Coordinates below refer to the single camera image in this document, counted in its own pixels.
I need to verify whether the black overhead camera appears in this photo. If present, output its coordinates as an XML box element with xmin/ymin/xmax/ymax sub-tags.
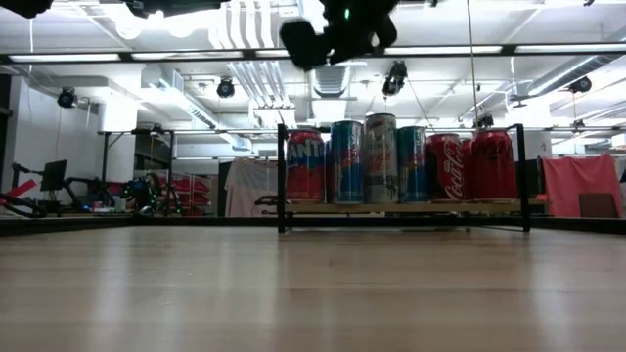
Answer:
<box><xmin>381</xmin><ymin>60</ymin><xmax>409</xmax><ymax>97</ymax></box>

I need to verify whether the white ceiling pipe bundle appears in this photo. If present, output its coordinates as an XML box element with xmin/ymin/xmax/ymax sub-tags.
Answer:
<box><xmin>209</xmin><ymin>0</ymin><xmax>299</xmax><ymax>130</ymax></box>

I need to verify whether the red cloth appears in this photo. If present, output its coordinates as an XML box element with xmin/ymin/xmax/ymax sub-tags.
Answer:
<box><xmin>541</xmin><ymin>154</ymin><xmax>625</xmax><ymax>219</ymax></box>

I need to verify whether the red soda can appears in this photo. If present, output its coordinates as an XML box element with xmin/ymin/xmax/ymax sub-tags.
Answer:
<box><xmin>469</xmin><ymin>128</ymin><xmax>519</xmax><ymax>201</ymax></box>

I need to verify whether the ceiling air vent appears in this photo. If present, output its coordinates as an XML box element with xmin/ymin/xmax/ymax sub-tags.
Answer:
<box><xmin>312</xmin><ymin>66</ymin><xmax>351</xmax><ymax>99</ymax></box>

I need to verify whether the small black monitor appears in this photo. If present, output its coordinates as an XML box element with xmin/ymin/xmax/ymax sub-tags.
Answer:
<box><xmin>38</xmin><ymin>158</ymin><xmax>68</xmax><ymax>193</ymax></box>

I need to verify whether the red bins rack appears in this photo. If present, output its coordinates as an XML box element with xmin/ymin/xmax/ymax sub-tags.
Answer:
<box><xmin>168</xmin><ymin>171</ymin><xmax>215</xmax><ymax>217</ymax></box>

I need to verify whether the black looped hose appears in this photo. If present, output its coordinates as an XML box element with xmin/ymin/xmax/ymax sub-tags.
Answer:
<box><xmin>0</xmin><ymin>193</ymin><xmax>49</xmax><ymax>220</ymax></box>

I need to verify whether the black background stand frame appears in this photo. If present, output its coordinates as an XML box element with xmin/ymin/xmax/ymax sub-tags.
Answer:
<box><xmin>96</xmin><ymin>127</ymin><xmax>176</xmax><ymax>216</ymax></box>

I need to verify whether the black metal shelf frame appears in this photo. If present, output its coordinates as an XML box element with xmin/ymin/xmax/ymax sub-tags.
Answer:
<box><xmin>276</xmin><ymin>123</ymin><xmax>532</xmax><ymax>234</ymax></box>

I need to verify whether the dark vertical panel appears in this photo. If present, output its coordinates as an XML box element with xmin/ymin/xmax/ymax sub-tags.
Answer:
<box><xmin>0</xmin><ymin>72</ymin><xmax>12</xmax><ymax>197</ymax></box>

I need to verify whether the grey diagonal ceiling duct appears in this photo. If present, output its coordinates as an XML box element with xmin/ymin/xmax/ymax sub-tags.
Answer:
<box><xmin>525</xmin><ymin>53</ymin><xmax>615</xmax><ymax>99</ymax></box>

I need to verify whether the white Celsius peach can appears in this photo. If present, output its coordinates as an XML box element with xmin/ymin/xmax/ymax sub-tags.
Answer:
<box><xmin>362</xmin><ymin>112</ymin><xmax>399</xmax><ymax>205</ymax></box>

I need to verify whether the red Fanta strawberry can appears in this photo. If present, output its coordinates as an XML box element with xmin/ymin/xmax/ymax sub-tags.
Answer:
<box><xmin>286</xmin><ymin>129</ymin><xmax>327</xmax><ymax>205</ymax></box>

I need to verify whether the white hanging cloth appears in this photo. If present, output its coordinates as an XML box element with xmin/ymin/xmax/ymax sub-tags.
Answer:
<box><xmin>223</xmin><ymin>156</ymin><xmax>279</xmax><ymax>219</ymax></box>

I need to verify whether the red angled bar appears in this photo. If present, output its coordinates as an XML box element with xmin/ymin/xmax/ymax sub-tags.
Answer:
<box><xmin>4</xmin><ymin>178</ymin><xmax>37</xmax><ymax>199</ymax></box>

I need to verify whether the thin hanging cord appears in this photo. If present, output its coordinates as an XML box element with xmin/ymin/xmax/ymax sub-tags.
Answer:
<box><xmin>466</xmin><ymin>0</ymin><xmax>479</xmax><ymax>126</ymax></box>

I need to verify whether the white rectangular ceiling duct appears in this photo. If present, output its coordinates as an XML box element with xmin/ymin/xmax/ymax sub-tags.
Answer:
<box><xmin>139</xmin><ymin>66</ymin><xmax>255</xmax><ymax>153</ymax></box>

